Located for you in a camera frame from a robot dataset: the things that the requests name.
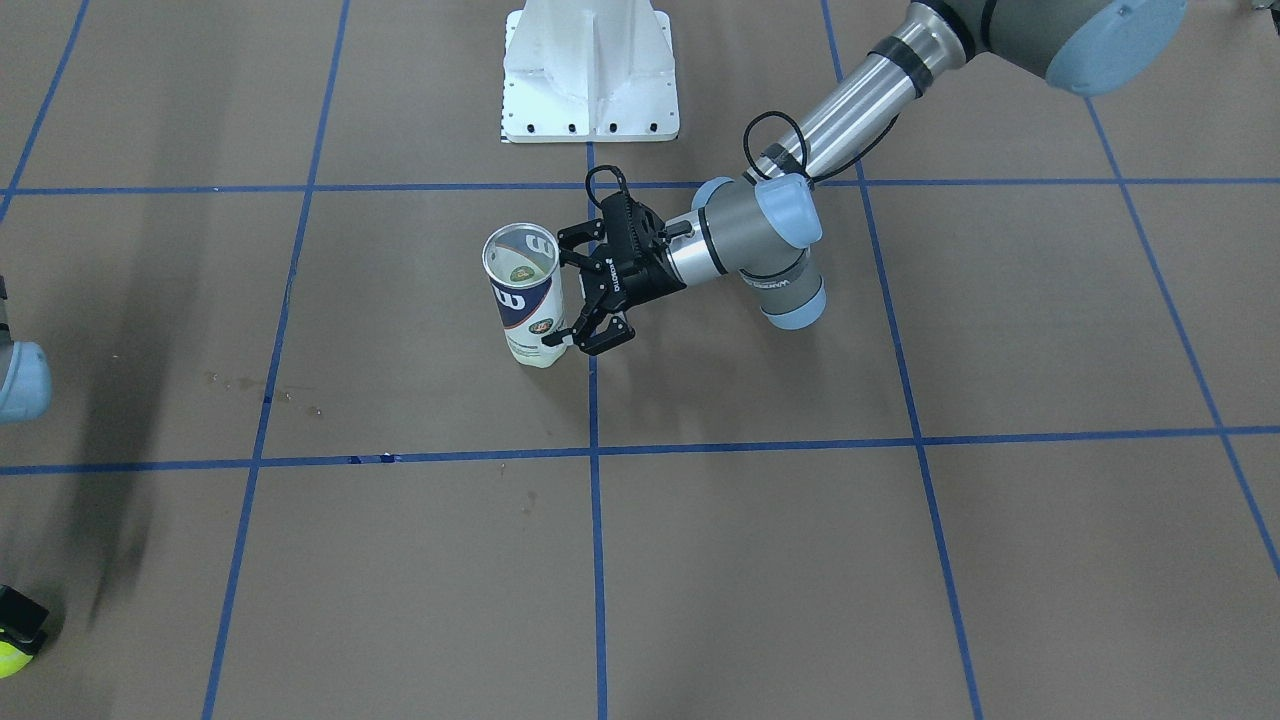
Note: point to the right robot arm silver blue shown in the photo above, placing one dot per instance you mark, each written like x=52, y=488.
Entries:
x=25, y=395

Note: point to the brown paper table mat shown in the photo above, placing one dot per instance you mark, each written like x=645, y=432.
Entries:
x=1024, y=467

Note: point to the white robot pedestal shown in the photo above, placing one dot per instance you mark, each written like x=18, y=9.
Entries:
x=589, y=72

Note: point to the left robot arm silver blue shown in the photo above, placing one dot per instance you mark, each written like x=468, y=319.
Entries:
x=763, y=224

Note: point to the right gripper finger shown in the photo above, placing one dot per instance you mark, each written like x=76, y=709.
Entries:
x=22, y=622

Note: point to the yellow tennis ball table edge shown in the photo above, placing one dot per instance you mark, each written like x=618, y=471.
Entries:
x=13, y=658

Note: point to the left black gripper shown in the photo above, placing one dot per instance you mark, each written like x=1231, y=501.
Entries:
x=643, y=279

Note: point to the clear tennis ball can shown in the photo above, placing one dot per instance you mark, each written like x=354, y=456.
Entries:
x=523, y=267

